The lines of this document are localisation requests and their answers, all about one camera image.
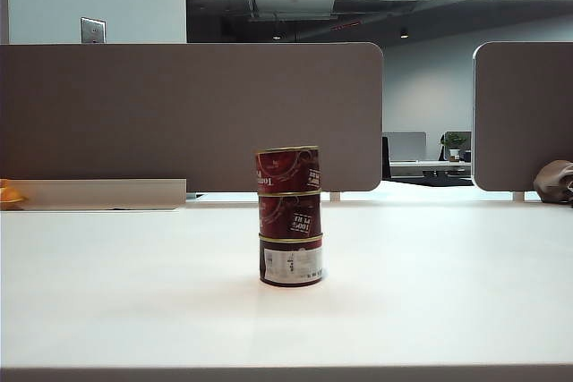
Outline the narrow brown desk partition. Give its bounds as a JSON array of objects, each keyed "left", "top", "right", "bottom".
[{"left": 472, "top": 40, "right": 573, "bottom": 192}]

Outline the red can with white label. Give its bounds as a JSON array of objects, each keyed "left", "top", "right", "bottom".
[{"left": 258, "top": 233, "right": 325, "bottom": 288}]

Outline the potted green plant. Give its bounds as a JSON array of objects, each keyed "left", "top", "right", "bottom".
[{"left": 440, "top": 132, "right": 469, "bottom": 163}]

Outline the metal wall plate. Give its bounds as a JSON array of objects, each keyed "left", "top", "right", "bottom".
[{"left": 80, "top": 17, "right": 107, "bottom": 44}]

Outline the brown bag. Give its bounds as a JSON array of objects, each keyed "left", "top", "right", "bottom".
[{"left": 533, "top": 159, "right": 573, "bottom": 204}]

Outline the grey background desk partition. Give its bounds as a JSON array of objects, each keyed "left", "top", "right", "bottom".
[{"left": 385, "top": 132, "right": 427, "bottom": 163}]

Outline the red tomato paste can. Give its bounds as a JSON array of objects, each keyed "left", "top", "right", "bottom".
[
  {"left": 254, "top": 145, "right": 322, "bottom": 196},
  {"left": 257, "top": 191, "right": 324, "bottom": 238}
]

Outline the yellow cloth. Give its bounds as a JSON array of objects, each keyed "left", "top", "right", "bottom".
[{"left": 0, "top": 179, "right": 30, "bottom": 209}]

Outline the beige cable tray cover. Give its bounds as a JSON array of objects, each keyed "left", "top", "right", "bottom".
[{"left": 8, "top": 178, "right": 188, "bottom": 211}]

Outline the white background desk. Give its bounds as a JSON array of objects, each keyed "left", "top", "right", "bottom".
[{"left": 389, "top": 158, "right": 474, "bottom": 178}]

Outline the wide brown desk partition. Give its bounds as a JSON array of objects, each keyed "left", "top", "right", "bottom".
[{"left": 0, "top": 41, "right": 385, "bottom": 193}]

